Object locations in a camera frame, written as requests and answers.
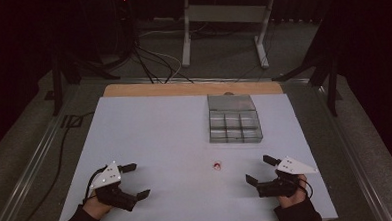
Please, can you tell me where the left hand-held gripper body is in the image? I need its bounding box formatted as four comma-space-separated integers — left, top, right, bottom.
87, 159, 139, 215

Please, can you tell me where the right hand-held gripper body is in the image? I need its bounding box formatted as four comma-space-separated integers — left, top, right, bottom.
254, 154, 321, 200

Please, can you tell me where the clear plastic compartment box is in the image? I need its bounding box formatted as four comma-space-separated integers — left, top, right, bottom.
206, 92, 264, 146

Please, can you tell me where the person's right hand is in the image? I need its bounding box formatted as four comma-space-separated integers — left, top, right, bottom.
276, 174, 310, 210

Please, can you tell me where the person's left hand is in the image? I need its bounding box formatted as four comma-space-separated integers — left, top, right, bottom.
81, 190, 114, 221

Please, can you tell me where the white table cover sheet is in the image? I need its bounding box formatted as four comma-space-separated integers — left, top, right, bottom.
51, 86, 339, 221

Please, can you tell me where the black tripod stand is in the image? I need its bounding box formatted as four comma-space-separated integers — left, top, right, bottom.
268, 15, 344, 120

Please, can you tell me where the black stand leg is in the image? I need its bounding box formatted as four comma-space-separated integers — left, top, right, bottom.
42, 49, 85, 118

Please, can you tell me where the dark equipment with red light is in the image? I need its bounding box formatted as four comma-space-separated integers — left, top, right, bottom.
111, 0, 140, 63

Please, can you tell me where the white metal stand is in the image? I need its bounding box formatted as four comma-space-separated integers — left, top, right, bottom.
178, 0, 281, 73

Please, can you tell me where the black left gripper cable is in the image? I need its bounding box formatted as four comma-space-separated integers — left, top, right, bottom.
82, 164, 110, 200

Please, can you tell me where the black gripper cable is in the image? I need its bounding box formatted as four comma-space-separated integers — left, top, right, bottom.
82, 164, 110, 200
298, 176, 315, 199

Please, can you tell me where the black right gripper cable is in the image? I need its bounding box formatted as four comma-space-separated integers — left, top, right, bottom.
298, 176, 315, 199

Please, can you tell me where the thin black floor cable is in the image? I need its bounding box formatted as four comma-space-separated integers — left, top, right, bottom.
6, 111, 101, 221

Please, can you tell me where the long metal floor rail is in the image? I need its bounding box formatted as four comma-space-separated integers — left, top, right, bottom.
311, 81, 392, 221
0, 85, 77, 221

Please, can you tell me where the black floor cable bundle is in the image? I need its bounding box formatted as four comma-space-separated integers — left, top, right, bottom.
131, 40, 195, 87

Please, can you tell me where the white floor cable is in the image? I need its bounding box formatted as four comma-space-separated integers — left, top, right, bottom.
136, 28, 184, 85

